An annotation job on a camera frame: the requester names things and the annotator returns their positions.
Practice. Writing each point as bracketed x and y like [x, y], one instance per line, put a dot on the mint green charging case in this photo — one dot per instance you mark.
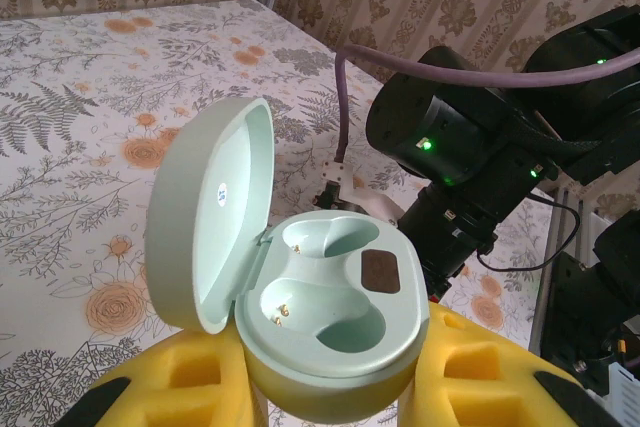
[210, 227]

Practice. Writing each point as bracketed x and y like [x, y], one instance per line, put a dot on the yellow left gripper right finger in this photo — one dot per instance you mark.
[475, 387]

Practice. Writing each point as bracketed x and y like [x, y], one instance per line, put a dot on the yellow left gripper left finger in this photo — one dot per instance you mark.
[200, 387]

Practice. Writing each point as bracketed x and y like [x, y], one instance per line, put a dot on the wide aluminium base rail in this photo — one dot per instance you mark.
[550, 257]

